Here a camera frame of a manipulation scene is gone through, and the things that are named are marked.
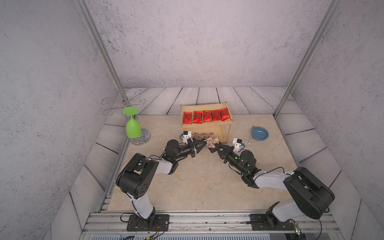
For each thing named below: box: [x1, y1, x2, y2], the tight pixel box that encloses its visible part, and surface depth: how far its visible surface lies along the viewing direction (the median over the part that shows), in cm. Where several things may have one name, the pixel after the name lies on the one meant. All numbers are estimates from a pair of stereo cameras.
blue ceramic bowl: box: [251, 126, 269, 141], surface depth 108 cm
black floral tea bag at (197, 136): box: [192, 132, 204, 140], surface depth 107 cm
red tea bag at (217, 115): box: [215, 110, 221, 121], surface depth 91 cm
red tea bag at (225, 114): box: [221, 107, 231, 122], surface depth 91 cm
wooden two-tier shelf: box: [180, 101, 234, 144], surface depth 92 cm
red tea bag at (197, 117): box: [193, 110, 203, 124], surface depth 91 cm
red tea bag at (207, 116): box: [203, 110, 213, 123], surface depth 91 cm
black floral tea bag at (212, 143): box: [208, 139, 217, 149], surface depth 83 cm
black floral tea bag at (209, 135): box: [203, 132, 215, 140], surface depth 109 cm
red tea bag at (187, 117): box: [183, 111, 193, 124], surface depth 91 cm
